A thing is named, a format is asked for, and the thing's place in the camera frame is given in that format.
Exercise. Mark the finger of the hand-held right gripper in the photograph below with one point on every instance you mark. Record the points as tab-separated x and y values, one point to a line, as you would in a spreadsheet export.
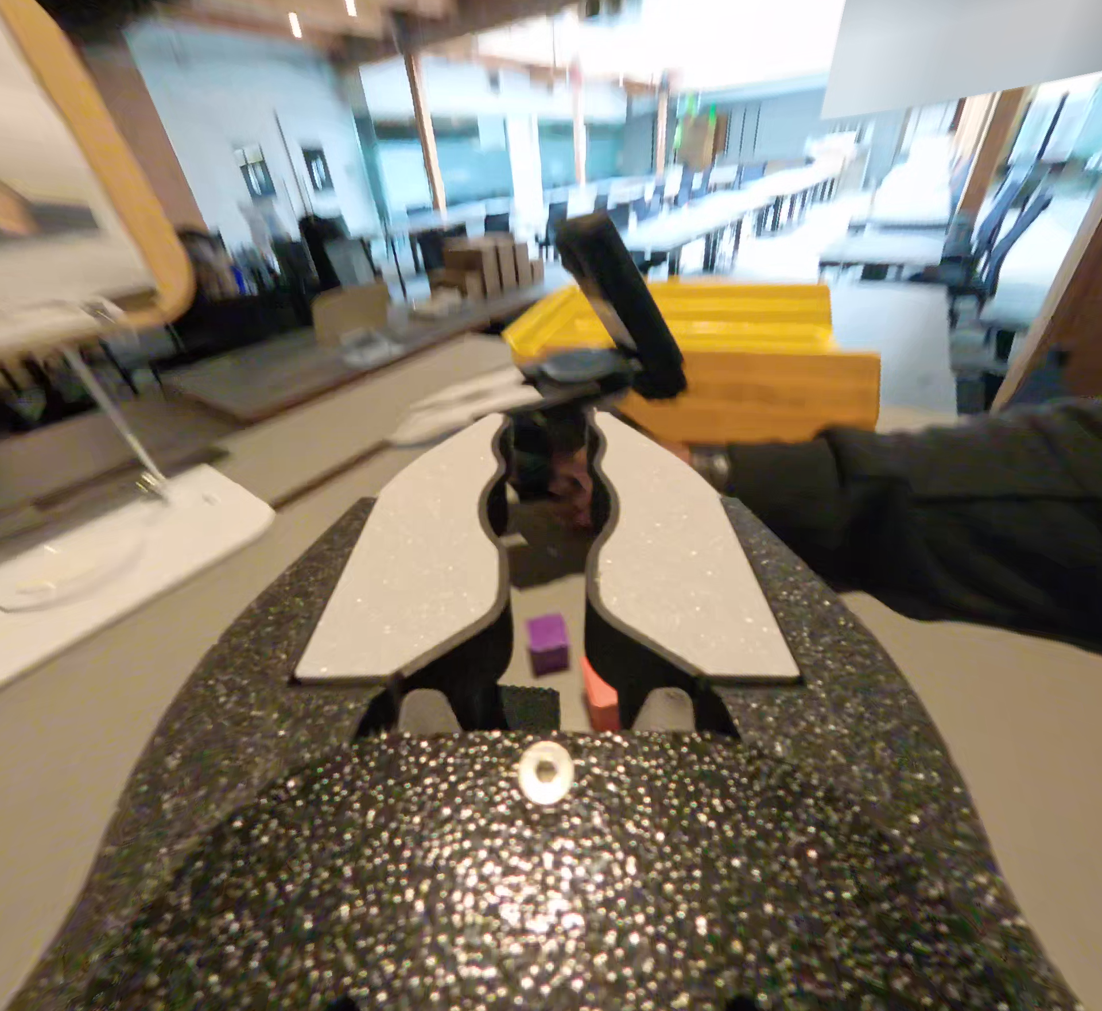
465	408

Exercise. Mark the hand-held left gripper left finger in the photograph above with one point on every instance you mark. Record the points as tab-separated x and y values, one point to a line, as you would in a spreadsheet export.
405	572

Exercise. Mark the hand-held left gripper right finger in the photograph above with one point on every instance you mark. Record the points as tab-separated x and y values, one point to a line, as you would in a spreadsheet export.
689	572

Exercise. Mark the red-orange wooden cube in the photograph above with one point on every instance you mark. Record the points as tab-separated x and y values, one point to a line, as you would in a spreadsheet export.
600	701

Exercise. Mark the purple wooden cube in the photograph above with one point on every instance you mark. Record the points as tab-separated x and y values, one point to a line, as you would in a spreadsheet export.
548	645

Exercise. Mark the person's right forearm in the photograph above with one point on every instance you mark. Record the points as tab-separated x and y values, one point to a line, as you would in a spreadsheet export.
904	511

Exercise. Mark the person's right hand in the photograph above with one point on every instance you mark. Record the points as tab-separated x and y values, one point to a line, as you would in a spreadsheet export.
572	499

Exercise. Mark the black wristwatch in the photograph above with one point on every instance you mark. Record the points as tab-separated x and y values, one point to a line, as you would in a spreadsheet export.
713	468

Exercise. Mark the row of brown boxes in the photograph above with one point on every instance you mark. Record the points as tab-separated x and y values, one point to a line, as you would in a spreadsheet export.
491	266

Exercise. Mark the yellow plastic bin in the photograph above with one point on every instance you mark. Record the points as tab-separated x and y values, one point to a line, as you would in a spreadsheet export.
749	356

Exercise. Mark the row of office desks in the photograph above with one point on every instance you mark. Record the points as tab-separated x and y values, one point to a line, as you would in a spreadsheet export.
732	201

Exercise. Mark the white folding stand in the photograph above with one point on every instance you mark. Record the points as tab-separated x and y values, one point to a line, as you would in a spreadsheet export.
129	546

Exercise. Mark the group of black office chairs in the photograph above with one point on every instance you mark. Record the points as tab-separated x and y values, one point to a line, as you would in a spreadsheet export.
999	236

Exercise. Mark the wooden-framed instruction board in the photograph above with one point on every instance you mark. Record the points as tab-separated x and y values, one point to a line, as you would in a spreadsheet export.
69	253

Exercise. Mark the wooden door frame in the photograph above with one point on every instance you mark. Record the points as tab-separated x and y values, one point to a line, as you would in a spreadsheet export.
1067	313

